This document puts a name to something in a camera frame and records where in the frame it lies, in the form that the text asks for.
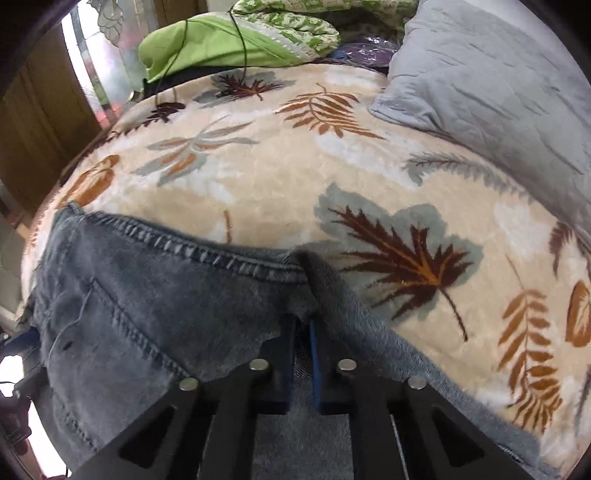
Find leaf patterned beige bedspread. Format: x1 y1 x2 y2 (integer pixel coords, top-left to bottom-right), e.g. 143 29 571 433
23 65 590 479

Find green patterned quilt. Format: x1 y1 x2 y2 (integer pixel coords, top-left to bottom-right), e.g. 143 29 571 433
138 1 418 82

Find grey washed denim pants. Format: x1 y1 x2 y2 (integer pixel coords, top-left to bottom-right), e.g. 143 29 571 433
24 204 557 479

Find black cable on bed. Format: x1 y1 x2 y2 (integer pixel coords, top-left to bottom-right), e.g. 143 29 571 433
151 6 250 107

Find grey quilted pillow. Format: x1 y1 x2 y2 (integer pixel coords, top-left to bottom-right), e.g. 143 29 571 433
370 1 590 230

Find purple plastic bag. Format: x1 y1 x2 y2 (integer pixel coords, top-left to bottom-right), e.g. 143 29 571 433
329 36 400 70

